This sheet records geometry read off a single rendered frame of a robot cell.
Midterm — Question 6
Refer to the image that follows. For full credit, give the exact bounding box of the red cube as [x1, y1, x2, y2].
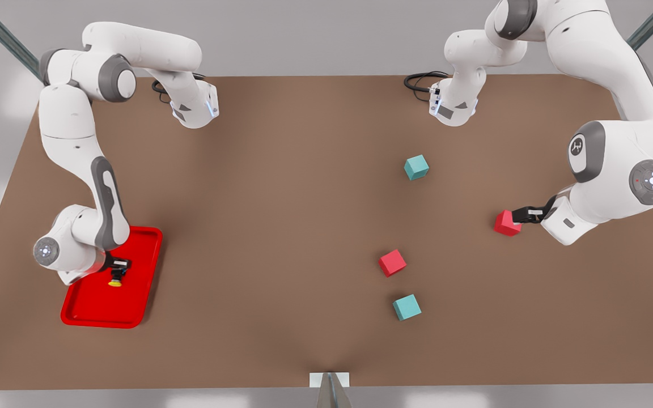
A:
[378, 249, 408, 278]
[494, 210, 523, 237]

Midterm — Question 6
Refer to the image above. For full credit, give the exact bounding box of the red plastic tray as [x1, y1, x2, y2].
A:
[60, 226, 164, 330]

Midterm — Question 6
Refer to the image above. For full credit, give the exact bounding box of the teal cube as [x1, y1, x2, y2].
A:
[404, 154, 430, 181]
[392, 294, 422, 322]

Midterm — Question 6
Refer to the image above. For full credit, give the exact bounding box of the black cable loop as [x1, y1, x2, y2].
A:
[151, 73, 208, 106]
[404, 71, 452, 103]

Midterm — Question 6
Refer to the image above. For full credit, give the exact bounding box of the white post foot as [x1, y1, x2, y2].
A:
[309, 372, 351, 388]

